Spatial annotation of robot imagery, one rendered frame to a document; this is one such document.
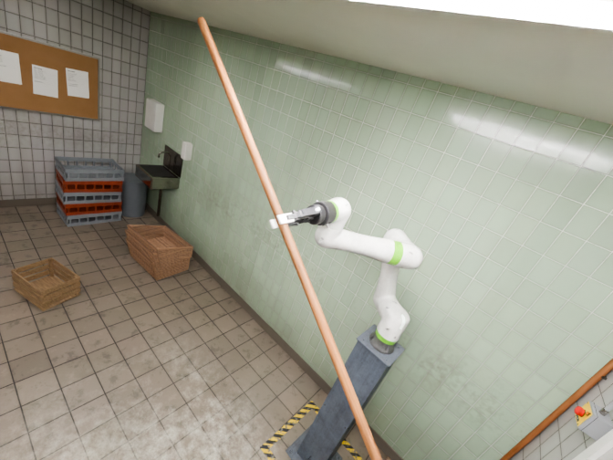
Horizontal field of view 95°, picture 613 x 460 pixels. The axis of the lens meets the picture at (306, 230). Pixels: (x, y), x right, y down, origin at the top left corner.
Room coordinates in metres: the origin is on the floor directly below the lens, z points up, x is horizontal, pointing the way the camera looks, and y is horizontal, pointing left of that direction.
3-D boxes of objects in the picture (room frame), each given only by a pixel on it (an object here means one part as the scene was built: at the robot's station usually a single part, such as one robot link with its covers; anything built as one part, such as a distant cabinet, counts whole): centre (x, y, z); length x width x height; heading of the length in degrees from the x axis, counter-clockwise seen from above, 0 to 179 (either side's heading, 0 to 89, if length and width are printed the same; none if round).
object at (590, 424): (0.97, -1.45, 1.46); 0.10 x 0.07 x 0.10; 148
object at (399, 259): (1.24, -0.48, 1.78); 0.18 x 0.13 x 0.12; 106
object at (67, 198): (3.12, 2.81, 0.38); 0.60 x 0.40 x 0.15; 146
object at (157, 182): (3.32, 2.05, 0.69); 0.46 x 0.36 x 0.94; 58
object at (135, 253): (2.69, 1.56, 0.14); 0.56 x 0.49 x 0.28; 64
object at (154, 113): (3.69, 2.40, 1.45); 0.28 x 0.11 x 0.36; 58
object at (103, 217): (3.13, 2.80, 0.08); 0.60 x 0.40 x 0.15; 150
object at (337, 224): (1.12, -0.09, 1.91); 0.14 x 0.11 x 0.13; 148
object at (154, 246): (2.69, 1.54, 0.32); 0.56 x 0.49 x 0.28; 66
